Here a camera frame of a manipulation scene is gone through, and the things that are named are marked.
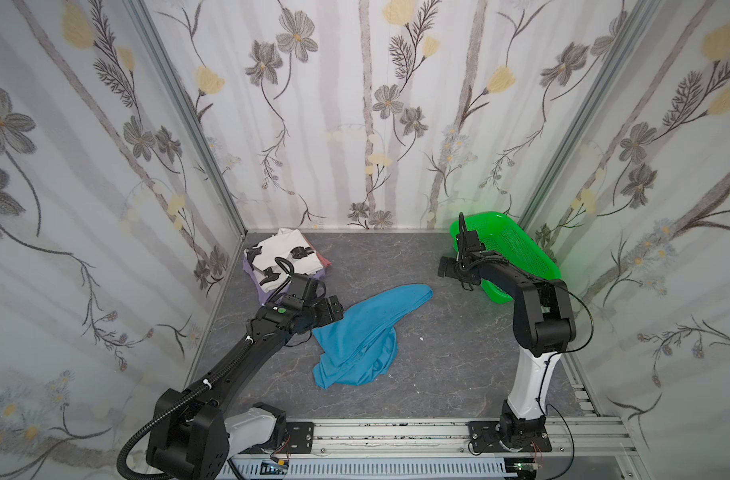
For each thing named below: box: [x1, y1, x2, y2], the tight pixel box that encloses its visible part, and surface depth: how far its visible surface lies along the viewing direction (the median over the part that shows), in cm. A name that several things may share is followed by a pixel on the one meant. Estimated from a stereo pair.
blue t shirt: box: [313, 284, 434, 389], surface depth 90 cm
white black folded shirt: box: [244, 228, 323, 293], surface depth 109 cm
